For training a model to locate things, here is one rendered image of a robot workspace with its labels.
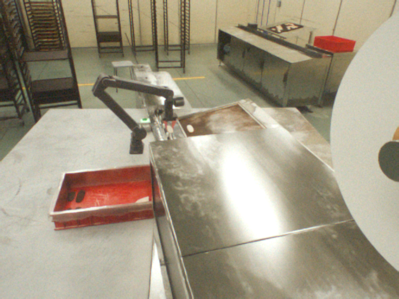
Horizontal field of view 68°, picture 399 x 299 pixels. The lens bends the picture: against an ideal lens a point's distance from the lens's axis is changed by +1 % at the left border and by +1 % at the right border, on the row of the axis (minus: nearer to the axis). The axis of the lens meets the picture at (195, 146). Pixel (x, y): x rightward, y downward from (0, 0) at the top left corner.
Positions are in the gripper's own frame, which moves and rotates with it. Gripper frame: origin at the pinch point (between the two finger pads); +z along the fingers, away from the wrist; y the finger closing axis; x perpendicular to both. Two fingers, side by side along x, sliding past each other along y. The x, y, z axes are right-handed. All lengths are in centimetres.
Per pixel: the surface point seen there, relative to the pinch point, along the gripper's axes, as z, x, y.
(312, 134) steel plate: 13, 13, -103
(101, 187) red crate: 10, 39, 45
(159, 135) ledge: 7.2, -4.8, 6.4
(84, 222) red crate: 8, 66, 52
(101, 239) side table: 11, 75, 45
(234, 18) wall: 28, -698, -333
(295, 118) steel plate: 13, -15, -106
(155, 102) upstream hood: 1.6, -49.6, 1.8
